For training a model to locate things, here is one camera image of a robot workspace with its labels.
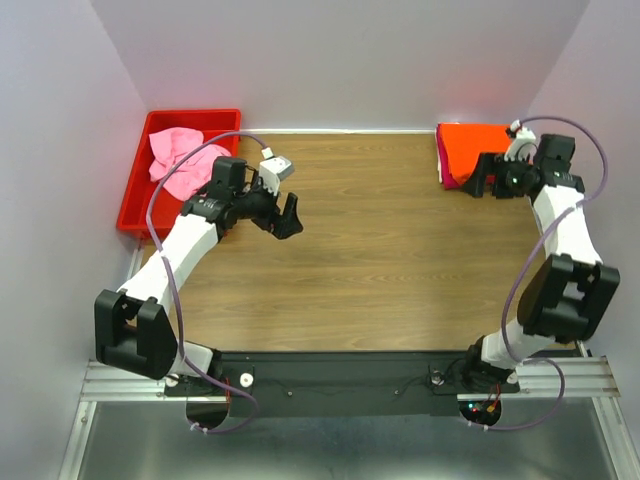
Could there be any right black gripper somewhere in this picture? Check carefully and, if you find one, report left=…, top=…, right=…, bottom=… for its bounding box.
left=459, top=151, right=537, bottom=198

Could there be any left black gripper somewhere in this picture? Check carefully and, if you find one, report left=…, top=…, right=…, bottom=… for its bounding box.
left=233, top=171, right=303, bottom=240

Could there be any orange t shirt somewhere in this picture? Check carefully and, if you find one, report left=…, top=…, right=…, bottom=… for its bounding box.
left=440, top=123, right=510, bottom=167

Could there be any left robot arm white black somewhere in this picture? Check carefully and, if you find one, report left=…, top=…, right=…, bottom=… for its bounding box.
left=94, top=150, right=303, bottom=394

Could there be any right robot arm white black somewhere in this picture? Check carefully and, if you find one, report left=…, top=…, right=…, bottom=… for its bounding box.
left=460, top=132, right=620, bottom=390

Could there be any folded magenta t shirt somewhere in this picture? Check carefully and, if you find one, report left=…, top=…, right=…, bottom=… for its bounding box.
left=440, top=133, right=475, bottom=190

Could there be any pink t shirt in bin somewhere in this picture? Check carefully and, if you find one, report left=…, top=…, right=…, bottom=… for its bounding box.
left=149, top=127, right=230, bottom=201

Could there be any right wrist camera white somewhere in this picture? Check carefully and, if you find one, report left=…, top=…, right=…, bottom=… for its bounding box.
left=504, top=120, right=537, bottom=163

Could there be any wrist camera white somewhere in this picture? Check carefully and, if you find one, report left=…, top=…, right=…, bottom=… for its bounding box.
left=258, top=147, right=295, bottom=197
left=504, top=120, right=537, bottom=163

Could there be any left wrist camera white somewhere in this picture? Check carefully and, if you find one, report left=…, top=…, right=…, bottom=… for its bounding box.
left=258, top=147, right=295, bottom=197

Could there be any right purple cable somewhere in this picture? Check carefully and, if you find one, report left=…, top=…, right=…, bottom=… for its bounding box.
left=469, top=115, right=611, bottom=432

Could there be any purple cable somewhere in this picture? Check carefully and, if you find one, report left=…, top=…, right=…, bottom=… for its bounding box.
left=146, top=130, right=274, bottom=435
left=469, top=115, right=611, bottom=432

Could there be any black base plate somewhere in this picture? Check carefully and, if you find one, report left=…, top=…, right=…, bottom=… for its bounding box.
left=164, top=351, right=521, bottom=419

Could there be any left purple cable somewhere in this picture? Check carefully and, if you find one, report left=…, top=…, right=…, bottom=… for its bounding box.
left=146, top=130, right=274, bottom=435

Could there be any aluminium rail frame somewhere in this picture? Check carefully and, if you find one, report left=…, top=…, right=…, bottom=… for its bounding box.
left=61, top=235, right=639, bottom=479

